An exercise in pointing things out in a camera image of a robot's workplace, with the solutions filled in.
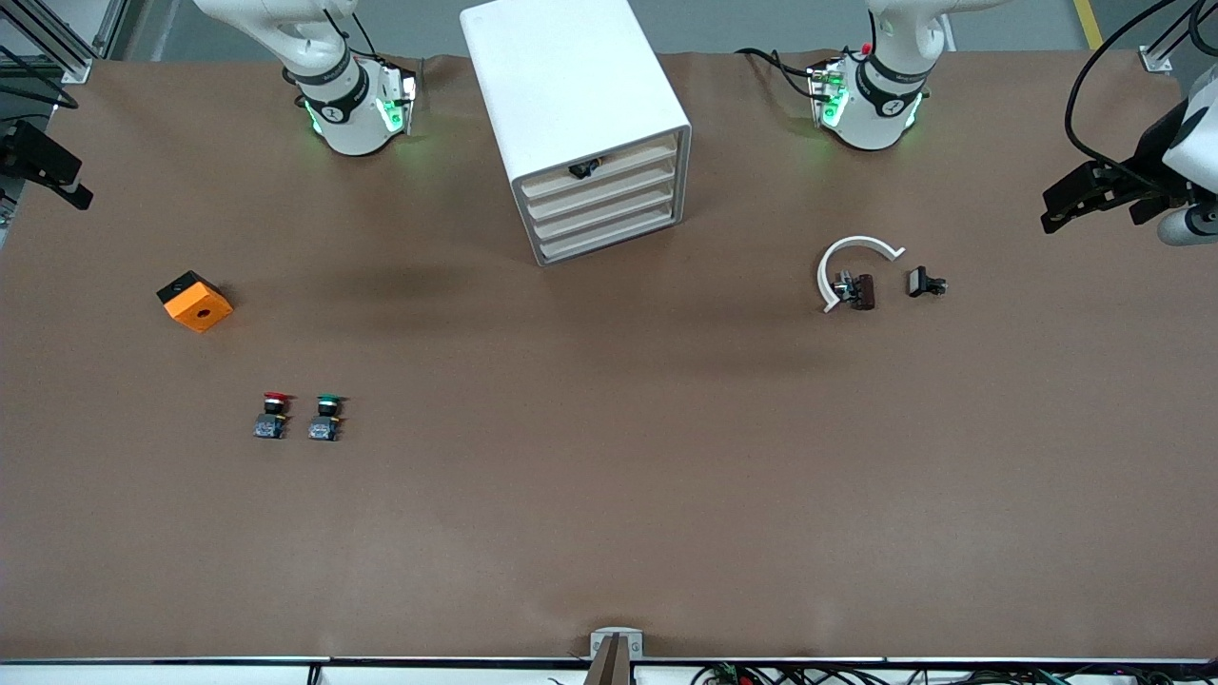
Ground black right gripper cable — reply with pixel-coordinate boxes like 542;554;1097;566
0;43;82;110

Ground grey metal mounting bracket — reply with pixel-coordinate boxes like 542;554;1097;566
590;628;644;659

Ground tangled cables under table edge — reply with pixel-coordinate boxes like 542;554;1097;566
690;662;1218;685

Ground red push button switch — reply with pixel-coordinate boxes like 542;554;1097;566
254;391;291;440

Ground orange box with hole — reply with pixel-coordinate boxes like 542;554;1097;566
157;271;234;334

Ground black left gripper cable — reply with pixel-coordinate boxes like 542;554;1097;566
1066;0;1218;184

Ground black arm base cable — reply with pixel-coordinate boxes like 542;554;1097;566
735;46;821;102

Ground white table edge rail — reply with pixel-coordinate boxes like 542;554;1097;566
0;655;1218;685

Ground white tray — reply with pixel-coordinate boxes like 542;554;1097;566
521;155;682;223

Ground white curved plastic ring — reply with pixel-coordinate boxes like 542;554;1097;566
818;235;906;314

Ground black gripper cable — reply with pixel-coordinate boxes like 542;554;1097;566
1066;0;1218;184
0;43;82;110

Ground green push button switch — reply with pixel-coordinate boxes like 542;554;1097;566
308;392;347;442

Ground aluminium frame rail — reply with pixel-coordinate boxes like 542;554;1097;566
0;0;129;85
1139;0;1218;73

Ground brown paper table cover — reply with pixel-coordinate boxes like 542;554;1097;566
0;49;1218;662

